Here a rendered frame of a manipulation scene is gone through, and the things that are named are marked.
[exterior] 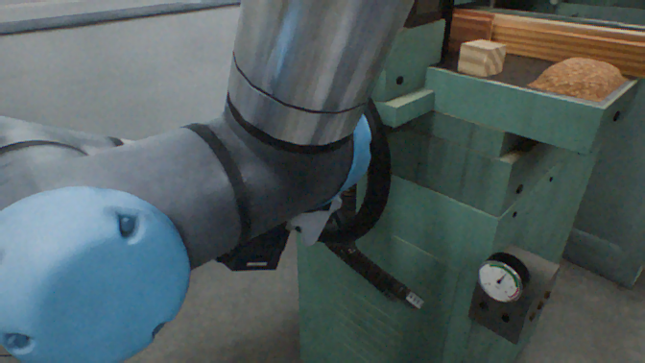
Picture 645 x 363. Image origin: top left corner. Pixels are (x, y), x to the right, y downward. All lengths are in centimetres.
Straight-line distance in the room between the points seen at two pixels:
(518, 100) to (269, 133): 43
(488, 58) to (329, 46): 45
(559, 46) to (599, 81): 14
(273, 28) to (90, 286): 12
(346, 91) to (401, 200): 56
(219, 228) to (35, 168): 9
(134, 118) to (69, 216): 170
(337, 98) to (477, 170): 47
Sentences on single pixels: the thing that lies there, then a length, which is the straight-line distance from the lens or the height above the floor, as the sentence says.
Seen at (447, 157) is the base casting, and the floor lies 78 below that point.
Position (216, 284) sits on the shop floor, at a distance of 159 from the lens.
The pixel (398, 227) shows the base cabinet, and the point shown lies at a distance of 79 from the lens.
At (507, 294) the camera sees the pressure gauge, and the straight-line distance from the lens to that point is 65.
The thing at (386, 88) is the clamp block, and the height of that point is 89.
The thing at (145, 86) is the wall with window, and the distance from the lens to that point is 187.
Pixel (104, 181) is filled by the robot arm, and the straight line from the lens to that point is 21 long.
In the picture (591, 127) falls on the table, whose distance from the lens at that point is 58.
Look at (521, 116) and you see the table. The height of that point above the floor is 87.
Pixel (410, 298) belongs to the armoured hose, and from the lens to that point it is 71.
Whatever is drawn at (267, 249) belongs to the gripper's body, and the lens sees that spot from 40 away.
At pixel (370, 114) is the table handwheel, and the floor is 89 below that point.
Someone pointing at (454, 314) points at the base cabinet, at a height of 49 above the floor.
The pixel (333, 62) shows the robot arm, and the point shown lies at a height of 102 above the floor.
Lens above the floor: 107
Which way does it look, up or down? 30 degrees down
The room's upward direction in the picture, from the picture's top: straight up
